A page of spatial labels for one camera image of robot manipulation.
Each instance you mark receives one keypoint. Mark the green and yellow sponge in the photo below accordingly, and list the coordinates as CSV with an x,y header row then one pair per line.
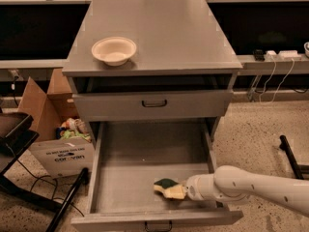
x,y
164,184

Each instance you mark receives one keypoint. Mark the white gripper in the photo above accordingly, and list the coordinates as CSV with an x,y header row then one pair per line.
x,y
194,188

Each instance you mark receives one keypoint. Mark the black stand leg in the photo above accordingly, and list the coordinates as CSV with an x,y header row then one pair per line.
x,y
81,179
300,170

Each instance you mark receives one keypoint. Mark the white power adapter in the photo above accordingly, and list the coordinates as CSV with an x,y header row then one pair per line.
x,y
271,55

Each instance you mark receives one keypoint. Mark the cardboard box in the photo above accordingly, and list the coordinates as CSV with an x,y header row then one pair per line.
x,y
59,157

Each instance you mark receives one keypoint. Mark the grey drawer cabinet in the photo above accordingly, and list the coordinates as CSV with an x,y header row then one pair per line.
x,y
180,47

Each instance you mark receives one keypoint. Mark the black chair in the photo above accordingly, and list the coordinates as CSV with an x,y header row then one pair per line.
x,y
15,138

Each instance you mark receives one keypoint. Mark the grey upper drawer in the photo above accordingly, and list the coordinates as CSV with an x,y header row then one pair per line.
x,y
93,107

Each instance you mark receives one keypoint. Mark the white power strip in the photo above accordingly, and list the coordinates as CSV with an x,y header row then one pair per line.
x,y
289,55

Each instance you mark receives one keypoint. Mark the black upper drawer handle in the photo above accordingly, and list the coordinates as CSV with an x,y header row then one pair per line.
x,y
153,104

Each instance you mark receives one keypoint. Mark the black bottom drawer handle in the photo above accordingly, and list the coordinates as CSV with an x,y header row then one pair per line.
x,y
158,226

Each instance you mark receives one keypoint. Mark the colourful items in box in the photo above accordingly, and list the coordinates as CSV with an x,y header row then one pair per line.
x,y
73,128

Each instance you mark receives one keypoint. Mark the black drawer handle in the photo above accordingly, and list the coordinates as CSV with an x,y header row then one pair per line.
x,y
153,104
158,226

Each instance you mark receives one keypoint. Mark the white paper bowl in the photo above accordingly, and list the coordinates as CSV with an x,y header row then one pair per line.
x,y
114,51

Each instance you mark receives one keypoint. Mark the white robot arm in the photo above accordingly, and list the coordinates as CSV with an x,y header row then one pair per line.
x,y
231,184

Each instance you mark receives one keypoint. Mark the open grey bottom drawer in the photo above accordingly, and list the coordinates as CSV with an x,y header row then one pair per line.
x,y
129,158

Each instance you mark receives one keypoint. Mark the black small adapter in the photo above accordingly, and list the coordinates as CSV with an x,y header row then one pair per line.
x,y
258,55

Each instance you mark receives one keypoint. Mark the wall outlet plug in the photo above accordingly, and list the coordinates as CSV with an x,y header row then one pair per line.
x,y
16,74

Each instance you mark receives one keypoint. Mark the black stand leg right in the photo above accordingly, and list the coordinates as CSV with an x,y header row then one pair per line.
x,y
300,170

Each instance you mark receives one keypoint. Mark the black stand leg left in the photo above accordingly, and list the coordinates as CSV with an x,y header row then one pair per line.
x,y
81,179

